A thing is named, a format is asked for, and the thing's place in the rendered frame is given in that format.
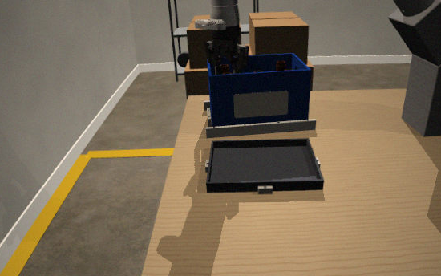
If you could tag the dark blue crate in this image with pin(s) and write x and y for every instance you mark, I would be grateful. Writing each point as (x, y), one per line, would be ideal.
(259, 97)

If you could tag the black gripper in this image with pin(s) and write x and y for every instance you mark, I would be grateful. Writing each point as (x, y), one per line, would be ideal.
(228, 47)

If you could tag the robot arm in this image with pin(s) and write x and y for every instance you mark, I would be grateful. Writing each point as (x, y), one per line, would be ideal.
(226, 11)

